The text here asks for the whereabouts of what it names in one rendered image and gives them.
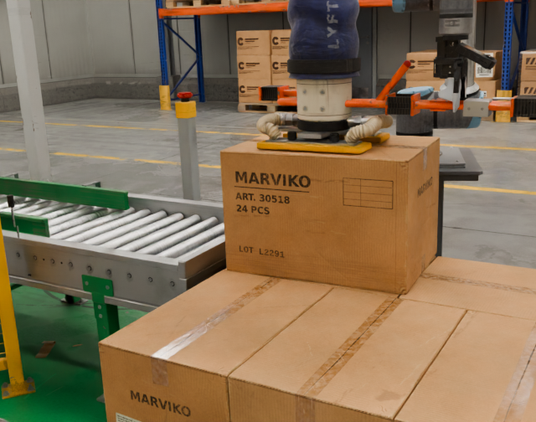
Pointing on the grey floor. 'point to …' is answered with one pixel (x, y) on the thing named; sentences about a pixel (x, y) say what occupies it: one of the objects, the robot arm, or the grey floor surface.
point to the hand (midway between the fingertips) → (460, 106)
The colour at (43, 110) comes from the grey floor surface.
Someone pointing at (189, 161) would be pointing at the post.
